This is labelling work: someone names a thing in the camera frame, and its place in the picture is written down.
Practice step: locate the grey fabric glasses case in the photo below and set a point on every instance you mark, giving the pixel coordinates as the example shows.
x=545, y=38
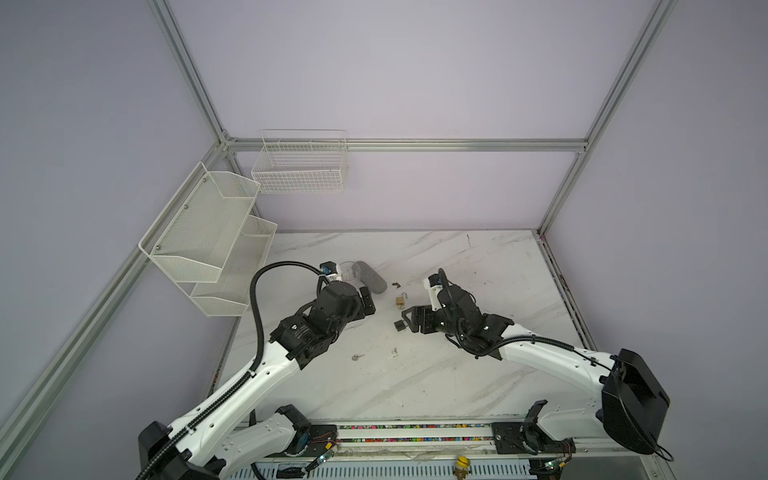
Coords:
x=370, y=278

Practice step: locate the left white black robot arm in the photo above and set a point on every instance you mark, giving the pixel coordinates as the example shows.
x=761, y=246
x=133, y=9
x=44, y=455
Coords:
x=206, y=443

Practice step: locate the white wire basket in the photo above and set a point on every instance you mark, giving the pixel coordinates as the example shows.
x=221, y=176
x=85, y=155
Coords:
x=301, y=161

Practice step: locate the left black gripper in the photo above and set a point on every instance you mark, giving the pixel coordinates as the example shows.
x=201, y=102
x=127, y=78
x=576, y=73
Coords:
x=366, y=300

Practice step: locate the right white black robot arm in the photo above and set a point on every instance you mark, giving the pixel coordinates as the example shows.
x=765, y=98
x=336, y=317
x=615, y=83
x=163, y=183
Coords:
x=626, y=402

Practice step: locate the clear plastic cup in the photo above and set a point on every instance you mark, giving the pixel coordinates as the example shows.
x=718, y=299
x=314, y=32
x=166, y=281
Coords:
x=350, y=272

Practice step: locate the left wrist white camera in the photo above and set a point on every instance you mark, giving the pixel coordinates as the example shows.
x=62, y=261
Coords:
x=330, y=271

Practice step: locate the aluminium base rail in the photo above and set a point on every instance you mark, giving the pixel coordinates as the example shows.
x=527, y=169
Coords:
x=396, y=450

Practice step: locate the white two-tier mesh shelf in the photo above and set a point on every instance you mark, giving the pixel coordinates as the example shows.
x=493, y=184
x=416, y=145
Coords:
x=209, y=242

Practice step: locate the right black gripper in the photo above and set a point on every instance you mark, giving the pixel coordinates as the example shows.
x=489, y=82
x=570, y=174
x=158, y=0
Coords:
x=424, y=318

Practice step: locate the wrist white camera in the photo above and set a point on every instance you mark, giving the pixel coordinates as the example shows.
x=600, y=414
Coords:
x=330, y=271
x=434, y=285

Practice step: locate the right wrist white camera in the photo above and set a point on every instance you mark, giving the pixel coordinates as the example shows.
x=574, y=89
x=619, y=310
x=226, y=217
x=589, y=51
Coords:
x=434, y=285

